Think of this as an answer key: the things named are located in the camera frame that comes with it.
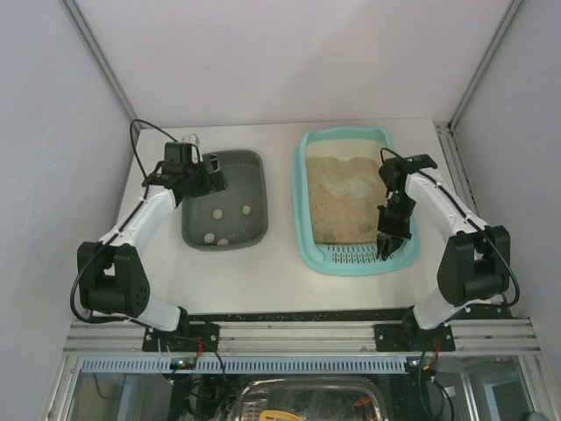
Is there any grey plastic bin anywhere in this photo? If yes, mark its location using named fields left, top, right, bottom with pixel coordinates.
left=181, top=150, right=268, bottom=252

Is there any teal litter box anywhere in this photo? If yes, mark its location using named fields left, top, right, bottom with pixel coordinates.
left=292, top=126, right=422, bottom=276

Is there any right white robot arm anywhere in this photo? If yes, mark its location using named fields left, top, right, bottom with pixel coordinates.
left=376, top=152, right=521, bottom=338

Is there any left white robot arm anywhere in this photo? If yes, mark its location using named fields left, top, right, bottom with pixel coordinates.
left=70, top=134, right=227, bottom=337

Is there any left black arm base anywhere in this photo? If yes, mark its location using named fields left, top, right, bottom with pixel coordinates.
left=142, top=315, right=220, bottom=353

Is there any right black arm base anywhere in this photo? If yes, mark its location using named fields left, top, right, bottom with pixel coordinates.
left=373, top=314, right=456, bottom=352

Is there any yellow plastic object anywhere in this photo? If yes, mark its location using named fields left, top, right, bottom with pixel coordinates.
left=259, top=410, right=302, bottom=421

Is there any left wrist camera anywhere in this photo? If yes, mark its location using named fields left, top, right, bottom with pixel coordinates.
left=181, top=133, right=200, bottom=153

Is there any right black camera cable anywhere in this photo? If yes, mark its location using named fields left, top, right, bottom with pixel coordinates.
left=379, top=146, right=404, bottom=166

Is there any black camera cable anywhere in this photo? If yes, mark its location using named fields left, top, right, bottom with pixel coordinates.
left=379, top=146, right=404, bottom=166
left=129, top=118, right=181, bottom=181

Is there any left black camera cable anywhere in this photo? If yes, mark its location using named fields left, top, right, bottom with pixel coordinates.
left=129, top=118, right=181, bottom=181

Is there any aluminium mounting rail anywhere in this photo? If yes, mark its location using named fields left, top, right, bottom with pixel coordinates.
left=63, top=319, right=541, bottom=357

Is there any metal wire basket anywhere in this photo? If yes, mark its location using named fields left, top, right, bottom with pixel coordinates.
left=225, top=375, right=389, bottom=420

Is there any perforated cable tray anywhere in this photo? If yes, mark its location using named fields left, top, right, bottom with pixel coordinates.
left=82, top=355, right=408, bottom=375

